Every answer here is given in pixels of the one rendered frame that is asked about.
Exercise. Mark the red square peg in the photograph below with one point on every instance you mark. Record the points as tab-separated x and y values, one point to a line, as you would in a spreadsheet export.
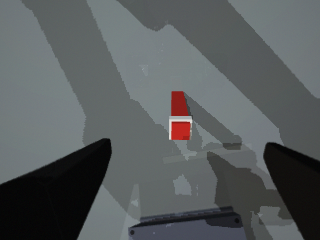
180	123

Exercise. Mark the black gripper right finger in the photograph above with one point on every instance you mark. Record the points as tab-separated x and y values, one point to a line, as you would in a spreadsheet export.
297	178

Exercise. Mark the grey sloped panel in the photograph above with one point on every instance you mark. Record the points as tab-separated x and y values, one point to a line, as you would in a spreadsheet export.
219	223

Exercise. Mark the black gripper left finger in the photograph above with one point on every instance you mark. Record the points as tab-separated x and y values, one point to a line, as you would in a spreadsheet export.
53	202

